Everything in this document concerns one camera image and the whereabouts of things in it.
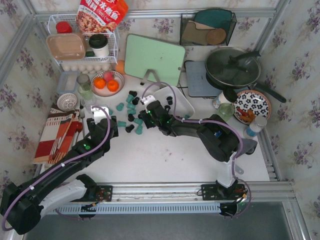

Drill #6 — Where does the black capsule lone front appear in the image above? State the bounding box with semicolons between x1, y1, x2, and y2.
164;105;171;111

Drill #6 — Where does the black capsule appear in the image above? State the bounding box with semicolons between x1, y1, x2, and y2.
128;113;135;122
166;96;173;106
125;124;135;133
128;90;138;97

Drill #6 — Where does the white plastic storage basket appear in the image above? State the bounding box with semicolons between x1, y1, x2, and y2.
152;86;195;118

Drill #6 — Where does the grey microfibre cloth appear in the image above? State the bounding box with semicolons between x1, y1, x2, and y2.
242;138;258;155

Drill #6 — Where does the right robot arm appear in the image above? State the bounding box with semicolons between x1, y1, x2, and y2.
140;97;258;200

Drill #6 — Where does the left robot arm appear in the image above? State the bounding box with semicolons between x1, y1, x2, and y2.
0;116;119;235

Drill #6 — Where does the teal capsule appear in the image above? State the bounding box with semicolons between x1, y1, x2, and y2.
126;94;135;103
135;125;143;135
116;102;124;112
133;118;144;125
117;120;127;128

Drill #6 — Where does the teal capsule front middle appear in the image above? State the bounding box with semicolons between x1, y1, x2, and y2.
135;125;143;135

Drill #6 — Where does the teal capsule left centre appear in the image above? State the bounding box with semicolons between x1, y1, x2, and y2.
117;120;127;128

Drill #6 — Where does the clear drinking glass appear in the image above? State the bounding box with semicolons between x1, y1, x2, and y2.
83;95;97;114

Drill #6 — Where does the teal capsule upper left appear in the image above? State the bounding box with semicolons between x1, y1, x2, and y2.
116;102;124;112

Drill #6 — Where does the black capsule top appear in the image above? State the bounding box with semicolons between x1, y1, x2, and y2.
128;90;138;97

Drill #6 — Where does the teal capsule top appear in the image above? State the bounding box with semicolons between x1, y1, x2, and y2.
126;94;135;103

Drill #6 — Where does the green tinted glass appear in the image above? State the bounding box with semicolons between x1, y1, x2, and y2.
76;74;93;100

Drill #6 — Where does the striped orange cloth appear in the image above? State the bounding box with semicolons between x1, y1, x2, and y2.
33;104;82;164

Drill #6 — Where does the white patterned strainer bowl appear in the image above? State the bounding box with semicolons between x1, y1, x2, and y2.
57;93;78;112

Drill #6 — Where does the fruit plate with oranges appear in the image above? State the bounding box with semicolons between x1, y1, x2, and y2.
90;70;125;97

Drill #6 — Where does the grey induction cooker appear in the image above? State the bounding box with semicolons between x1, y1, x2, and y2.
184;60;222;98

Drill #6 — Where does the clear container blue lid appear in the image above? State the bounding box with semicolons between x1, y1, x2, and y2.
56;71;80;95

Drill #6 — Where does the egg tray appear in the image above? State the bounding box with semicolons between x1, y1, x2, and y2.
61;63;113;74

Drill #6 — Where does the green cutting board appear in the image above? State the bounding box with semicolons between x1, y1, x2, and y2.
124;34;186;86

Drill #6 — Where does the green glass cup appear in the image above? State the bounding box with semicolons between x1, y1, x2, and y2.
218;103;235;122

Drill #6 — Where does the cartoon paper cup black lid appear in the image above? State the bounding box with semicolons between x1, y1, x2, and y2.
212;88;238;109

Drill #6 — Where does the white cup black lid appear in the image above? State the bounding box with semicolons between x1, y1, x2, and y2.
88;33;110;57

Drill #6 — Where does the beige plastic container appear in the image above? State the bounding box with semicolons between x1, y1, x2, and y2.
46;32;87;61

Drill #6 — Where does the black frying pan with lid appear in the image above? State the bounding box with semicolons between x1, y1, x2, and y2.
204;47;287;103

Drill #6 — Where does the black mesh organizer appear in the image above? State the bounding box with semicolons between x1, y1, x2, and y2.
179;8;237;46

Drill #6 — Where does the round cork coaster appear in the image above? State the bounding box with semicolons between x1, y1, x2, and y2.
206;28;227;45

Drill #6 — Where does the white pill bottle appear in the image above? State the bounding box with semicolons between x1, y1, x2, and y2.
243;115;267;139

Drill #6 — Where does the red lid jar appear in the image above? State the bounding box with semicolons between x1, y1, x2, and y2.
55;21;73;34

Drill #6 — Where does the floral plate with food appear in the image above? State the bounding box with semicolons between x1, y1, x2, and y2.
233;90;272;125

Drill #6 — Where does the red snack bag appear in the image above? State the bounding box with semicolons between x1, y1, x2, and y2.
75;0;129;33

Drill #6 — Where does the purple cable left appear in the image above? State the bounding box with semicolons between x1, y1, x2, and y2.
1;105;112;232

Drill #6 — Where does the purple cable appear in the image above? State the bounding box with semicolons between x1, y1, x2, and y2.
141;81;252;221
1;105;112;232

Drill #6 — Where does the white wire rack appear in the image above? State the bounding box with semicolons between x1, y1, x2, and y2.
46;13;120;65

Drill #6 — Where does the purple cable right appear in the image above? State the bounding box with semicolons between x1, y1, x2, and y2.
141;81;252;221

